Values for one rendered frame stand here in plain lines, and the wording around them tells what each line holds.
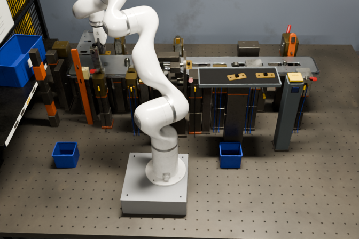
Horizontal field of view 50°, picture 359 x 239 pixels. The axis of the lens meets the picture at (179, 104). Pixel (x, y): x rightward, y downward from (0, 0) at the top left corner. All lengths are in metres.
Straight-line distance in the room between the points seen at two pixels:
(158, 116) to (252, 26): 2.55
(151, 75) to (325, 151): 1.07
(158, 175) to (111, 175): 0.30
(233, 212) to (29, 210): 0.94
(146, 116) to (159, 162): 0.29
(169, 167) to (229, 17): 2.38
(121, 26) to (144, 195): 0.74
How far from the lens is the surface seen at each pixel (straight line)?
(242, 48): 2.26
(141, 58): 1.54
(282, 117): 1.94
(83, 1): 1.89
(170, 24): 3.89
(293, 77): 1.83
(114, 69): 2.15
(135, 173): 1.84
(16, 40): 2.34
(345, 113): 2.45
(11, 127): 1.88
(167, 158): 1.69
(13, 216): 1.97
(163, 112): 1.52
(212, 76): 1.78
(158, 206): 1.76
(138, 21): 1.56
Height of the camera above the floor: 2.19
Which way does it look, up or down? 40 degrees down
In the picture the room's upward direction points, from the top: 1 degrees counter-clockwise
